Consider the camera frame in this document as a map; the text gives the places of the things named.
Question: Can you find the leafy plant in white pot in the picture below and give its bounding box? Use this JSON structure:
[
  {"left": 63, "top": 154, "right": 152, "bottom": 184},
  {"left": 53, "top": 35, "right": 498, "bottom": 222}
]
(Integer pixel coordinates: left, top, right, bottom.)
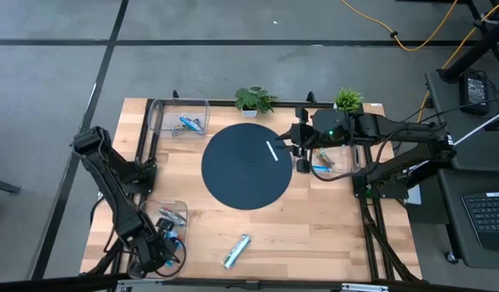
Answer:
[{"left": 234, "top": 85, "right": 279, "bottom": 118}]

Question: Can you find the white rod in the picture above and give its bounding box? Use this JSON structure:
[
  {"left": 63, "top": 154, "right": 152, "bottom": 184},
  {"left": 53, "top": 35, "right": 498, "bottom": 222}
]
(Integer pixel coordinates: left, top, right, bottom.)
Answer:
[{"left": 443, "top": 107, "right": 499, "bottom": 153}]

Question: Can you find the black furniture leg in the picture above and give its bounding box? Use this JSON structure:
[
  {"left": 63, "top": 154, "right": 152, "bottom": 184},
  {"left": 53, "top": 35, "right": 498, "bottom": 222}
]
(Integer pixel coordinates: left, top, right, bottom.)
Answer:
[{"left": 0, "top": 177, "right": 22, "bottom": 195}]

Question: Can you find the dark grey side desk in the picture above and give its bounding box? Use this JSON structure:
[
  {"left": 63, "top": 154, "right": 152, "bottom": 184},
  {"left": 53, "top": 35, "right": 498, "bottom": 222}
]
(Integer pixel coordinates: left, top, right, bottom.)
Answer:
[{"left": 425, "top": 68, "right": 499, "bottom": 171}]

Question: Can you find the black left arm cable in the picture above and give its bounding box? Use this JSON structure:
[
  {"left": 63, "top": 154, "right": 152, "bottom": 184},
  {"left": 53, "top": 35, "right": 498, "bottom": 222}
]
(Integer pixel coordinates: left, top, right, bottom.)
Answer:
[{"left": 88, "top": 194, "right": 188, "bottom": 280}]

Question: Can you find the clear plastic bin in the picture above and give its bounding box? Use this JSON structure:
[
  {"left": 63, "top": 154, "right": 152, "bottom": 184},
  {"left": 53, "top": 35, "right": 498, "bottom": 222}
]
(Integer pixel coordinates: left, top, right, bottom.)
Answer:
[
  {"left": 127, "top": 199, "right": 189, "bottom": 281},
  {"left": 292, "top": 144, "right": 362, "bottom": 179},
  {"left": 146, "top": 98, "right": 212, "bottom": 139}
]

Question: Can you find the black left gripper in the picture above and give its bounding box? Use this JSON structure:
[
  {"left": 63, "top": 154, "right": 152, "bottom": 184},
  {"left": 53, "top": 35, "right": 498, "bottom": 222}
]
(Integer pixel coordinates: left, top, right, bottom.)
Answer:
[{"left": 129, "top": 233, "right": 178, "bottom": 279}]

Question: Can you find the black keyboard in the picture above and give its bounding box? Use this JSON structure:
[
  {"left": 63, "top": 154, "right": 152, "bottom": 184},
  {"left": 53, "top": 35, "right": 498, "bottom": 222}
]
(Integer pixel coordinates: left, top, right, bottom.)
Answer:
[{"left": 461, "top": 191, "right": 499, "bottom": 252}]

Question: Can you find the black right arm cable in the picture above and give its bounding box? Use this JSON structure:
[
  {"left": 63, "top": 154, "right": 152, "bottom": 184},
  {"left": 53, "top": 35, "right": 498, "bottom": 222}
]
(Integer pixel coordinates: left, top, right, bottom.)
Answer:
[{"left": 308, "top": 127, "right": 400, "bottom": 183}]

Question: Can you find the black power adapter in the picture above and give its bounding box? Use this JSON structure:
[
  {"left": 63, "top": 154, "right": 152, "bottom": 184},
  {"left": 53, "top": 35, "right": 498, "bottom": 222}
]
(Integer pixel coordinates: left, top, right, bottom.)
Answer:
[{"left": 458, "top": 69, "right": 490, "bottom": 117}]

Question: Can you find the yellow floor cable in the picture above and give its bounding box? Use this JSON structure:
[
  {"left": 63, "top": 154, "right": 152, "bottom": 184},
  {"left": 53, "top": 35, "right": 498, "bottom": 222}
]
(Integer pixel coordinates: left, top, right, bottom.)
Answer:
[
  {"left": 417, "top": 0, "right": 499, "bottom": 122},
  {"left": 340, "top": 0, "right": 461, "bottom": 53}
]

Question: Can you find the green Chewy granola bar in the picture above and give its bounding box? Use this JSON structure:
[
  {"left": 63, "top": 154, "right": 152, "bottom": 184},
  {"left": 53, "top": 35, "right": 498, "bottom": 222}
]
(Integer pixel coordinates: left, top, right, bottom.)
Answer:
[{"left": 313, "top": 148, "right": 336, "bottom": 170}]

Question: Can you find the black front crossbar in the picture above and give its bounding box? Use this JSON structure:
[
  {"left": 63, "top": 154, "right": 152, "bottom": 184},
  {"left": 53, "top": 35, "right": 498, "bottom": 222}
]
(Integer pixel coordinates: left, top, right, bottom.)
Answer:
[{"left": 0, "top": 272, "right": 499, "bottom": 292}]

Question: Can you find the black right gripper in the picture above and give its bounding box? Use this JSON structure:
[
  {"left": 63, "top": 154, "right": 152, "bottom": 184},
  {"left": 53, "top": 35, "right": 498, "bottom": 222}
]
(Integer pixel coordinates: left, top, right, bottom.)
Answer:
[{"left": 275, "top": 105, "right": 315, "bottom": 154}]

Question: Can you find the grass plant in white pot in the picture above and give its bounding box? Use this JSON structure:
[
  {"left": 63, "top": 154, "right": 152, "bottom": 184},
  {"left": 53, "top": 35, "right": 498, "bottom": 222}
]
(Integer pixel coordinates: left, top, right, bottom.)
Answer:
[{"left": 333, "top": 87, "right": 364, "bottom": 111}]

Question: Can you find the white stick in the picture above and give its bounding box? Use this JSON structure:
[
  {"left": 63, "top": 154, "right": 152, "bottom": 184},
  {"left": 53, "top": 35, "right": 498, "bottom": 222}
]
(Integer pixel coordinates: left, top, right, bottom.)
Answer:
[{"left": 265, "top": 140, "right": 280, "bottom": 162}]

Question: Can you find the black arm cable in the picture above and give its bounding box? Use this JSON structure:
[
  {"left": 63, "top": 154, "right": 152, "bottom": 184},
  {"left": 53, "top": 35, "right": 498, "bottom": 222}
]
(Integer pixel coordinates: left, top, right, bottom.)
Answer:
[
  {"left": 308, "top": 127, "right": 400, "bottom": 183},
  {"left": 88, "top": 194, "right": 188, "bottom": 280}
]

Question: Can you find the dark grey keyboard desk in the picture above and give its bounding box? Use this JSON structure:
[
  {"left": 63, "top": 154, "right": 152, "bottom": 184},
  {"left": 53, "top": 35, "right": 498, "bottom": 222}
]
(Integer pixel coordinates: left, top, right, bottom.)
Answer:
[{"left": 437, "top": 168, "right": 499, "bottom": 271}]

